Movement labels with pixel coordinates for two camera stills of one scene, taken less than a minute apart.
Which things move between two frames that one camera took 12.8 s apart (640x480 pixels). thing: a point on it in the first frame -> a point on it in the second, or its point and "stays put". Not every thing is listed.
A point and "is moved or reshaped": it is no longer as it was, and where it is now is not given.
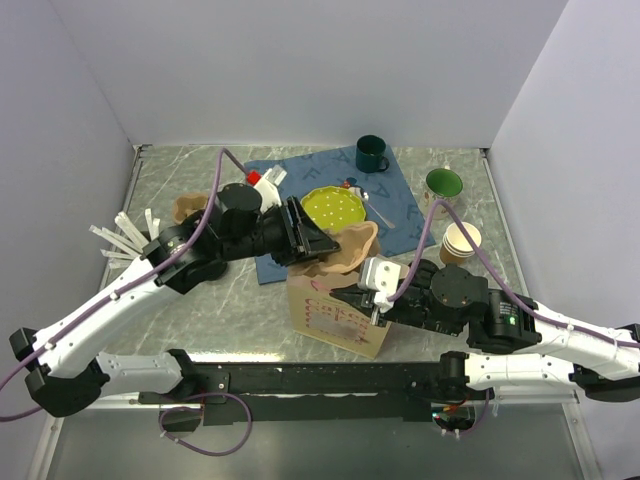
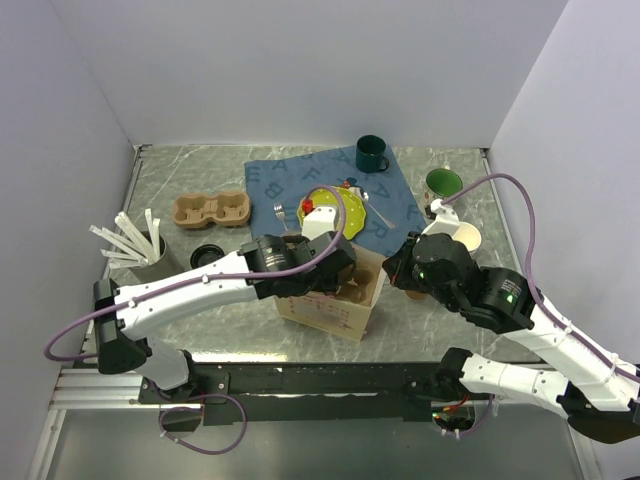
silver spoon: [388, 223] stays put
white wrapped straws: [125, 241] stays put
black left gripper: [305, 240] -> [331, 285]
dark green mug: [370, 150] stays put
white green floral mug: [441, 184] stays put
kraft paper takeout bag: [318, 313] is moved or reshaped
